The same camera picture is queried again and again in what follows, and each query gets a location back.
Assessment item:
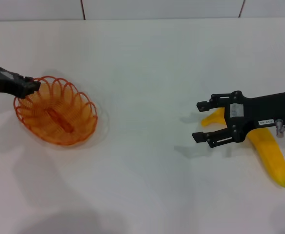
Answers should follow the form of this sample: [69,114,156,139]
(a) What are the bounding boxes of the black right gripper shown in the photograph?
[192,90,285,149]

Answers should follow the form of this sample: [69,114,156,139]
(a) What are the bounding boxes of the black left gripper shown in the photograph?
[0,65,41,99]

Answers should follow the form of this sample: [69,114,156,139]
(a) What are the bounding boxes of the orange wire basket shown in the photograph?
[13,76,99,147]

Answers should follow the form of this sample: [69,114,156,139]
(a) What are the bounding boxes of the yellow banana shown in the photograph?
[201,108,285,189]

